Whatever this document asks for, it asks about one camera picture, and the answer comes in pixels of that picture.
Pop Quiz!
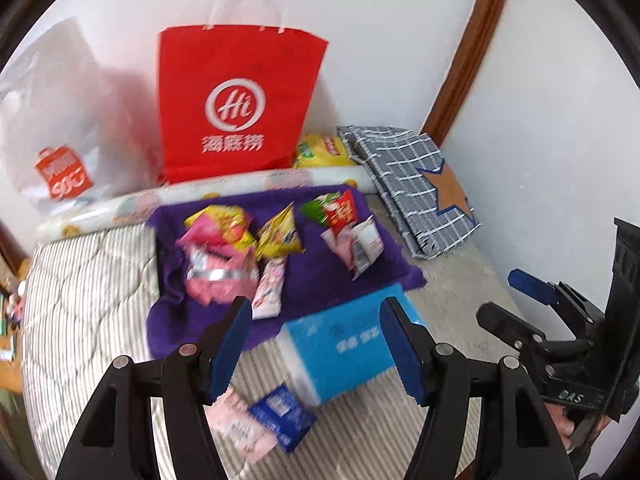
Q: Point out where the blue cookie packet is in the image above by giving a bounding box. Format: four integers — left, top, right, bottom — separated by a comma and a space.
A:
248, 384, 317, 453

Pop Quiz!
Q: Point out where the red snack packet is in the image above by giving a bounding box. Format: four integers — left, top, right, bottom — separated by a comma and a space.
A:
323, 190, 358, 236

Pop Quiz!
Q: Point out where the white red sachet packet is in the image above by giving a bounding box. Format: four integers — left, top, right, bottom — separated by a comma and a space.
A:
352, 216, 384, 278

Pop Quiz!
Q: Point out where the small pink snack packet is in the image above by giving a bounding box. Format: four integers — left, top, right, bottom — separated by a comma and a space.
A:
321, 226, 355, 275

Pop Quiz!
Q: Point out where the pink white candy packet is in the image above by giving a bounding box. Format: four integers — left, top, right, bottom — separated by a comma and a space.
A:
252, 257, 286, 320

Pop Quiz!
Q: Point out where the right hand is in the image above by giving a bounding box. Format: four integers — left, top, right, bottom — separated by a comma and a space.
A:
546, 403, 612, 452

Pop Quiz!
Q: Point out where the green snack bag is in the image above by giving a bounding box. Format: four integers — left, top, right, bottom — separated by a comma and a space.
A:
300, 192, 342, 226

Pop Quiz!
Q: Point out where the wooden nightstand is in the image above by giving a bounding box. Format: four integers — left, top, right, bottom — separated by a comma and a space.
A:
0, 257, 33, 396

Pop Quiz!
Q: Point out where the purple towel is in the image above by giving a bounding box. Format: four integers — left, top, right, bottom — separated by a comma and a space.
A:
146, 185, 426, 359

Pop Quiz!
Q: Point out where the red paper shopping bag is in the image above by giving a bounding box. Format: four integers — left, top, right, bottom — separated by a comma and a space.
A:
157, 16, 328, 183

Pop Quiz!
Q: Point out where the brown door frame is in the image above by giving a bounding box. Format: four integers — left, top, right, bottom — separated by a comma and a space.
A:
421, 0, 506, 146

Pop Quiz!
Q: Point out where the white plastic Miniso bag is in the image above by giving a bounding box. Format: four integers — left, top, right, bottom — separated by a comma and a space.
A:
1, 18, 157, 216

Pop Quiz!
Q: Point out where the yellow tea packet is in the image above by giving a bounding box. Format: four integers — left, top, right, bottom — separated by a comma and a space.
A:
293, 134, 356, 168

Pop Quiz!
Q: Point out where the blue tissue pack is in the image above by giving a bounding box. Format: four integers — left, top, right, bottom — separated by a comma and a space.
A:
276, 284, 422, 408

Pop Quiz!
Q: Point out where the pale pink wafer packet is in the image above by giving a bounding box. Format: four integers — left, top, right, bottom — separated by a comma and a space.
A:
204, 386, 278, 465

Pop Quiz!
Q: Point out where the pink yellow chip bag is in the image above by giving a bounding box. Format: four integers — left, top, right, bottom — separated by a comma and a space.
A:
179, 205, 257, 252

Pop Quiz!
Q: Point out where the yellow snack bag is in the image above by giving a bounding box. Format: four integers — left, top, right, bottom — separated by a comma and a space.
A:
256, 203, 305, 260

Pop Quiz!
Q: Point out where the pink silver snack bag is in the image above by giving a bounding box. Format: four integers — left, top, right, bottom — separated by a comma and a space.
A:
177, 216, 259, 306

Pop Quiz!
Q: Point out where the grey plaid star bag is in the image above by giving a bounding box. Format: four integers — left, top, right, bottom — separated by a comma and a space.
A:
336, 126, 480, 259

